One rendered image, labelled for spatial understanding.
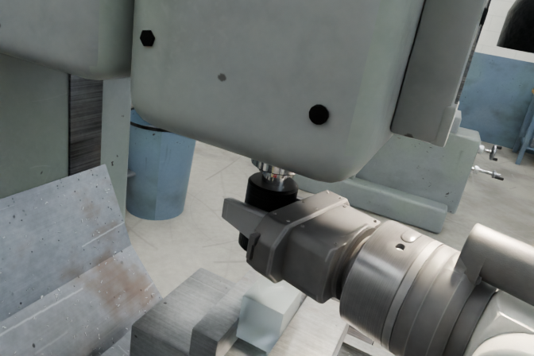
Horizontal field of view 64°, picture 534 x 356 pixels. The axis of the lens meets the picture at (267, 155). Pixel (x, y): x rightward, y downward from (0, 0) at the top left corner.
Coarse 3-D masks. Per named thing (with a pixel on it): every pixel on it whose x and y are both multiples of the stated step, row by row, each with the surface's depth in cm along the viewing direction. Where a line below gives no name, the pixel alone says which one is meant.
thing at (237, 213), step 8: (224, 200) 39; (232, 200) 39; (224, 208) 39; (232, 208) 39; (240, 208) 38; (248, 208) 38; (256, 208) 38; (224, 216) 40; (232, 216) 39; (240, 216) 38; (248, 216) 38; (256, 216) 37; (232, 224) 39; (240, 224) 38; (248, 224) 38; (256, 224) 37; (248, 232) 38
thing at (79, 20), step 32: (0, 0) 32; (32, 0) 30; (64, 0) 29; (96, 0) 29; (128, 0) 31; (0, 32) 33; (32, 32) 31; (64, 32) 30; (96, 32) 30; (128, 32) 31; (64, 64) 31; (96, 64) 30; (128, 64) 33
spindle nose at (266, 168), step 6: (252, 162) 38; (258, 162) 37; (258, 168) 37; (264, 168) 37; (270, 168) 36; (276, 168) 36; (276, 174) 37; (282, 174) 36; (288, 174) 37; (294, 174) 37
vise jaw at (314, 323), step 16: (304, 304) 54; (320, 304) 54; (336, 304) 55; (304, 320) 51; (320, 320) 52; (336, 320) 52; (288, 336) 48; (304, 336) 49; (320, 336) 49; (336, 336) 49; (272, 352) 46; (288, 352) 46; (304, 352) 46; (320, 352) 47; (336, 352) 50
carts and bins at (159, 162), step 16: (144, 128) 246; (144, 144) 251; (160, 144) 251; (176, 144) 255; (192, 144) 267; (128, 160) 262; (144, 160) 255; (160, 160) 255; (176, 160) 260; (128, 176) 257; (144, 176) 259; (160, 176) 260; (176, 176) 265; (128, 192) 271; (144, 192) 264; (160, 192) 264; (176, 192) 271; (128, 208) 276; (144, 208) 268; (160, 208) 269; (176, 208) 277
